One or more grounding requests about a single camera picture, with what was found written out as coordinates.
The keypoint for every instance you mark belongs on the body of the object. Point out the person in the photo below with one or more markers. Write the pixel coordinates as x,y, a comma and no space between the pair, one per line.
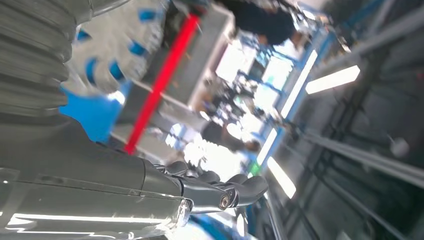
258,20

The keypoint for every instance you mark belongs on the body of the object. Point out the ceiling light panel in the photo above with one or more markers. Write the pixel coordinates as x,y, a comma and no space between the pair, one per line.
281,177
298,86
266,147
331,79

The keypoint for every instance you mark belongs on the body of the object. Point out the red barrier belt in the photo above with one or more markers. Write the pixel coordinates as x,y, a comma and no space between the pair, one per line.
159,86

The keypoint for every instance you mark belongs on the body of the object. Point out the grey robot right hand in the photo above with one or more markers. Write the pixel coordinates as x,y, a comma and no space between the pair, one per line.
82,185

